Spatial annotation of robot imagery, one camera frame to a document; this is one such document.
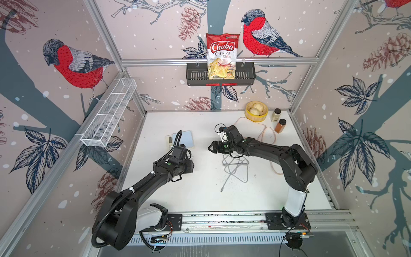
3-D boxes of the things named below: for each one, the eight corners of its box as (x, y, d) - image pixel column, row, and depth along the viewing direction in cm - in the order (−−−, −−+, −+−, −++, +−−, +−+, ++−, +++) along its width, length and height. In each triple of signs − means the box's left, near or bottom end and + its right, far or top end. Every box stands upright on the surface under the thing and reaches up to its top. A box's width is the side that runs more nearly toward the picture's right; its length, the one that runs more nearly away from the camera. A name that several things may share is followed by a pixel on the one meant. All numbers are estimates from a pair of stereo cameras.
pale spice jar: (271, 122, 115) (275, 113, 108) (269, 117, 118) (273, 108, 111) (278, 122, 115) (282, 113, 108) (276, 117, 118) (280, 108, 111)
